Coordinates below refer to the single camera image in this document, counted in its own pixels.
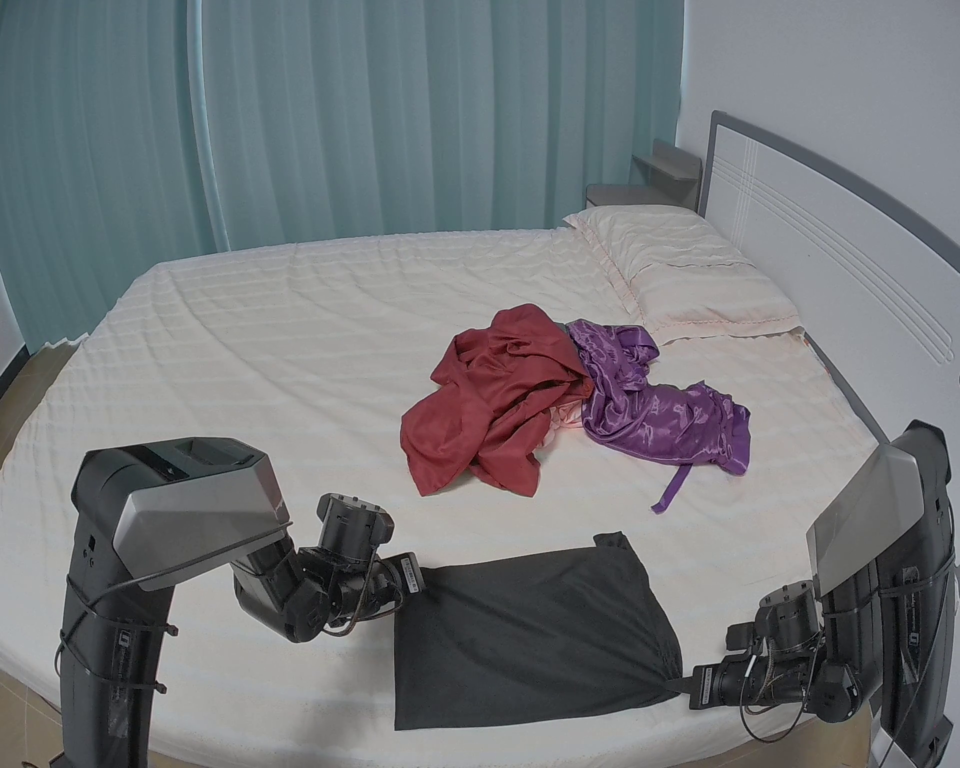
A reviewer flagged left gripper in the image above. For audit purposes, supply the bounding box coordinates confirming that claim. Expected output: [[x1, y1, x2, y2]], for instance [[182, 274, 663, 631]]
[[358, 556, 410, 620]]

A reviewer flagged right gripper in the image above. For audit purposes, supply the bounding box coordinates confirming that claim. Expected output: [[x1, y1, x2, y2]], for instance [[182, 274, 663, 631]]
[[664, 654, 753, 711]]

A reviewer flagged black T-shirt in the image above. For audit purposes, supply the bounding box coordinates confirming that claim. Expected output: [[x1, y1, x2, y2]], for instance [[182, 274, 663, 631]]
[[392, 531, 685, 732]]

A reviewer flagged bed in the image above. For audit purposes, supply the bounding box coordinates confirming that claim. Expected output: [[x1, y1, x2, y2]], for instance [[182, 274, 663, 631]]
[[0, 111, 960, 760]]

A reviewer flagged dark red garment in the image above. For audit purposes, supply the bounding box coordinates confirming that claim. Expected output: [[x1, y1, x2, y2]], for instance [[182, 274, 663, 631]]
[[399, 303, 595, 498]]

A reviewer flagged pale pink garment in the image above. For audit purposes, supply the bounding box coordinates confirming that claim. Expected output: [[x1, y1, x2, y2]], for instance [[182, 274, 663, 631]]
[[549, 396, 595, 438]]

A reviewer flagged purple garment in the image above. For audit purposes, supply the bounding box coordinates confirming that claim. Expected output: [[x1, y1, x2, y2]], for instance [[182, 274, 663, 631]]
[[566, 318, 753, 516]]

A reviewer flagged cream pillow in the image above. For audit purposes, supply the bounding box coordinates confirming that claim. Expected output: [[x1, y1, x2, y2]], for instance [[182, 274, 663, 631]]
[[562, 204, 808, 348]]

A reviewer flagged blue-green curtain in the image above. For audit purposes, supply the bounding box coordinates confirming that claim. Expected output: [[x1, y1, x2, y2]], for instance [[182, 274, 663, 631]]
[[187, 0, 687, 252], [0, 0, 220, 348]]

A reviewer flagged grey bedside table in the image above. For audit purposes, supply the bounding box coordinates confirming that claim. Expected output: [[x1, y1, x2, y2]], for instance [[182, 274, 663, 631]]
[[585, 138, 703, 211]]

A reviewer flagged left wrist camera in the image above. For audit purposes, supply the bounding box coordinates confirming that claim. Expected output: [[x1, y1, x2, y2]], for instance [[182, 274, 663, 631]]
[[396, 551, 429, 599]]

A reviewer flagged black cable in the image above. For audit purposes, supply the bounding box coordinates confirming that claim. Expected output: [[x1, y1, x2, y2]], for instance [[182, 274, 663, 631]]
[[738, 696, 810, 746], [88, 519, 295, 605]]

